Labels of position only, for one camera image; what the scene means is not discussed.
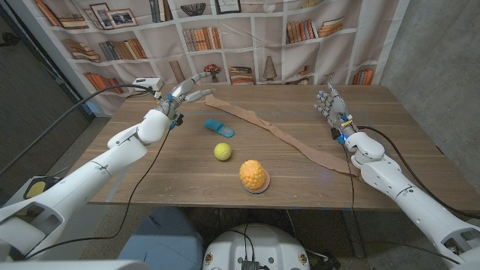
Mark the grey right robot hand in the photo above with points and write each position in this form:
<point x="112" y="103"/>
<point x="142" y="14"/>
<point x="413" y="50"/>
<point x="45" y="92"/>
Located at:
<point x="337" y="108"/>

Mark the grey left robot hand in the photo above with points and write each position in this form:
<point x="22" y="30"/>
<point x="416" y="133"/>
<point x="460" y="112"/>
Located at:
<point x="180" y="93"/>

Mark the blue plastic brush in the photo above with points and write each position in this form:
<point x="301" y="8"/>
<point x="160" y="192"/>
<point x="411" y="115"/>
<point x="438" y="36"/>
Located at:
<point x="217" y="126"/>

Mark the beige nylon stocking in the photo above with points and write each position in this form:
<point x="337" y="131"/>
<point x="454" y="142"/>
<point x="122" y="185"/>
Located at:
<point x="285" y="137"/>

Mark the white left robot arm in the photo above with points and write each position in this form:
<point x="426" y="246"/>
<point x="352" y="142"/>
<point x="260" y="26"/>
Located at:
<point x="75" y="183"/>

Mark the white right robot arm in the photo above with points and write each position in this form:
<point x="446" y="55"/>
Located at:
<point x="412" y="202"/>

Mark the yellow tennis ball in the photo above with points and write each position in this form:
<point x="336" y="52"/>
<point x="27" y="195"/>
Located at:
<point x="223" y="152"/>

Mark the yellow toy pineapple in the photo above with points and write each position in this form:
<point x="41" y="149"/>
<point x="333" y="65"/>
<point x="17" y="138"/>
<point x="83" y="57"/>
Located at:
<point x="252" y="174"/>

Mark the white power strip box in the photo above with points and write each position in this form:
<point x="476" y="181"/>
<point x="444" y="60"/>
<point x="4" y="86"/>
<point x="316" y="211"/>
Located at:
<point x="147" y="84"/>

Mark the printed bookshelf backdrop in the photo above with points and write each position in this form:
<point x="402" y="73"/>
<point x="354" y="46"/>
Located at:
<point x="262" y="41"/>

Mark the grey table leg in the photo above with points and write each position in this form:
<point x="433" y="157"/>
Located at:
<point x="353" y="232"/>

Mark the black floor adapter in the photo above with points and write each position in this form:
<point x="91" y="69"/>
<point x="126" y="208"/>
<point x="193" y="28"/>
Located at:
<point x="326" y="262"/>

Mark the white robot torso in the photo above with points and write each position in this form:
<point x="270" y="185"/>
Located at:
<point x="258" y="243"/>

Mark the yellow and black pad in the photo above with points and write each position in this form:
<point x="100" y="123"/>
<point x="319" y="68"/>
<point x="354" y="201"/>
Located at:
<point x="37" y="188"/>

